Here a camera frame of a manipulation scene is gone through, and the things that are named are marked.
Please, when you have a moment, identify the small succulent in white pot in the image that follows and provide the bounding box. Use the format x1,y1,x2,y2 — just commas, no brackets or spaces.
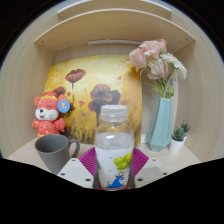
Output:
179,122,192,139
169,127,186,154

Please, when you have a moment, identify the grey ribbed mug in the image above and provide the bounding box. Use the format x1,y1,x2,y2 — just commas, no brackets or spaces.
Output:
34,133,81,175

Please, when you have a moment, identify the red and orange plush toy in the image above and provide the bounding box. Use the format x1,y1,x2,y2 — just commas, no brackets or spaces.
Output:
31,91,72,138

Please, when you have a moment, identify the clear plastic drink bottle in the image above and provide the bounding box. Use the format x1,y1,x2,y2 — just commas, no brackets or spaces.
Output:
94,104,136,190

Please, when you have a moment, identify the light wood shelf unit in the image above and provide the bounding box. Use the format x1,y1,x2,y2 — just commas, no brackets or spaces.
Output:
33,0,196,53

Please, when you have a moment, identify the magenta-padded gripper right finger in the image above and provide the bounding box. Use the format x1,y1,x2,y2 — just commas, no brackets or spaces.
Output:
129,148,169,188

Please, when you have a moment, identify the yellow poppy flower painting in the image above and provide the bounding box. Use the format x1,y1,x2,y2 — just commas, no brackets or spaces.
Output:
43,54,144,146

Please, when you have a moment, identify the pink and white flower bouquet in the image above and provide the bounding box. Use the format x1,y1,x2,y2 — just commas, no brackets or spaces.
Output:
125,38,189,100

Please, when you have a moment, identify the white light bar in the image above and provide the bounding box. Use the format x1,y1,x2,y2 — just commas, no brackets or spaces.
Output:
87,39,143,46

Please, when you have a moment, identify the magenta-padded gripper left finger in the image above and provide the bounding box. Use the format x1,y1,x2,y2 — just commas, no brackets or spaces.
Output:
56,146,100,190

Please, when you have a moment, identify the teal faceted vase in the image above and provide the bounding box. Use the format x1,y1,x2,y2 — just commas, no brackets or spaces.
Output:
145,97,174,153

